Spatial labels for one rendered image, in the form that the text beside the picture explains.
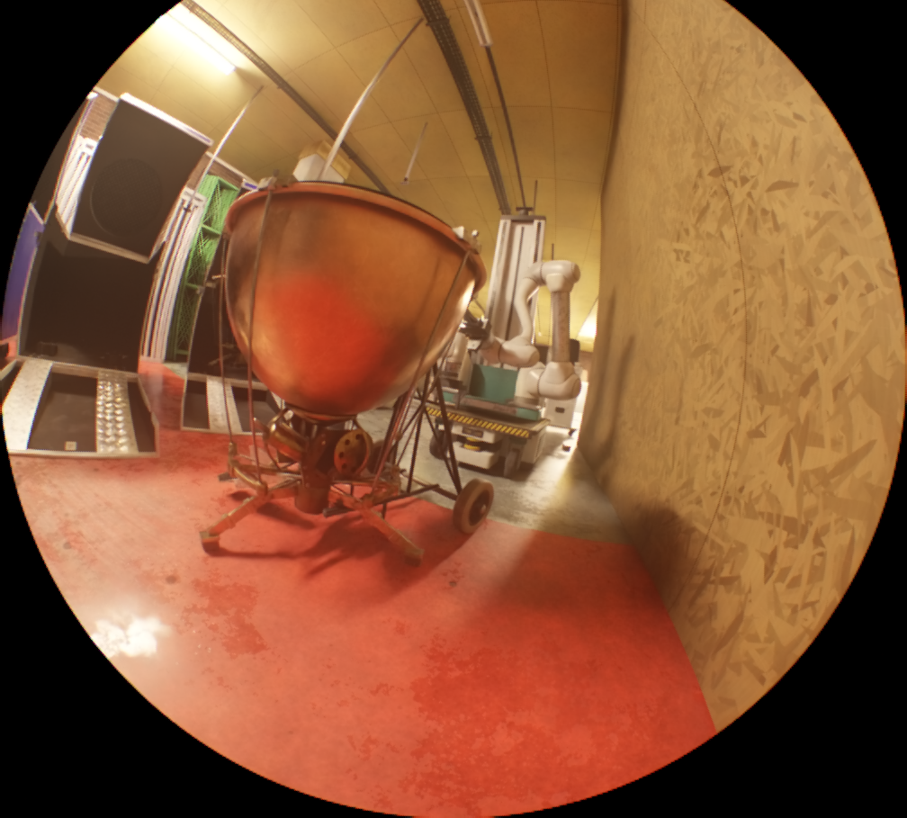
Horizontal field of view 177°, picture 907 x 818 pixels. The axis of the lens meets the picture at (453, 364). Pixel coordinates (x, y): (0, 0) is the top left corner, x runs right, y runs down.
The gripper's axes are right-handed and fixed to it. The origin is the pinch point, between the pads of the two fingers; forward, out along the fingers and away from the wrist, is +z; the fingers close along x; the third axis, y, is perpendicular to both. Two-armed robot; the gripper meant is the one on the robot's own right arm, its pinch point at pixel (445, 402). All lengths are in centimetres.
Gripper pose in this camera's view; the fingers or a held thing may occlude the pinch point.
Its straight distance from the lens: 158.3
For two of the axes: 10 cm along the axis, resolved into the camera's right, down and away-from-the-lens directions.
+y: 4.0, 1.1, 9.1
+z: -1.9, 9.8, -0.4
